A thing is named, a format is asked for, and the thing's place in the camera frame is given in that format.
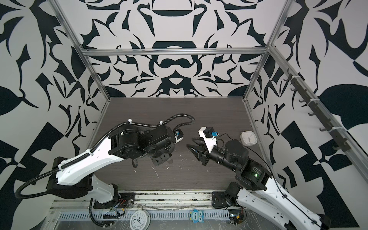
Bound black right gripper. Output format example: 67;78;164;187
188;136;240;172

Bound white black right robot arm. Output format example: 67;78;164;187
187;138;331;230

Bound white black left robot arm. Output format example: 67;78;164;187
47;124;184;208

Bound white square clock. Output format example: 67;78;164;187
240;131;258;146

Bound blue owl figure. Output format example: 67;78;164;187
189;209;204;223

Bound round white analog clock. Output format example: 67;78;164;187
129;210;151;230

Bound small electronics board left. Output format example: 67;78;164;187
102;208;125;219

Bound small electronics board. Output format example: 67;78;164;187
228;207;247;225
102;208;125;219

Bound small electronics board right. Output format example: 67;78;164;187
228;207;247;225

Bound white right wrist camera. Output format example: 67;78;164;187
198;126;219;153

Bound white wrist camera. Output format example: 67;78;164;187
173;129;184;144
198;126;219;153

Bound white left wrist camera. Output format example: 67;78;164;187
173;129;184;144

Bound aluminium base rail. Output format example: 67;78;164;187
50;190;213;210

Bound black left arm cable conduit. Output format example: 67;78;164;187
14;113;196;199

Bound white slotted cable duct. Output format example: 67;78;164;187
58;209;230;221

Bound black wall hook rail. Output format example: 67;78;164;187
285;69;353;152

